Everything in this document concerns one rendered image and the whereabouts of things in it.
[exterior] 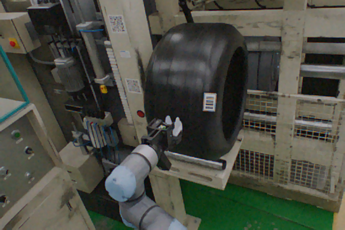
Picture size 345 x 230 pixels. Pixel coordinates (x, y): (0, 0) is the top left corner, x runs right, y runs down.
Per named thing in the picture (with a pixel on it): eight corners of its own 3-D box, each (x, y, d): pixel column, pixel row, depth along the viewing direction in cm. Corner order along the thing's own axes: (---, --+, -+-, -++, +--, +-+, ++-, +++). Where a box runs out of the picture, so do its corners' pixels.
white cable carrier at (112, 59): (129, 126, 148) (103, 41, 123) (133, 121, 152) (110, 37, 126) (135, 127, 146) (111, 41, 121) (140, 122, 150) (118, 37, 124)
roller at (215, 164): (155, 143, 136) (159, 145, 140) (153, 153, 135) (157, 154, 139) (225, 159, 121) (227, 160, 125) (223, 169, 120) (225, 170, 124)
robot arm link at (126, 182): (105, 200, 73) (100, 174, 69) (129, 172, 81) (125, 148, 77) (130, 209, 69) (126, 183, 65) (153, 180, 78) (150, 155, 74)
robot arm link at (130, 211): (141, 243, 73) (136, 213, 68) (116, 219, 80) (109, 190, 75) (162, 224, 78) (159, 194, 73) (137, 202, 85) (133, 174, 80)
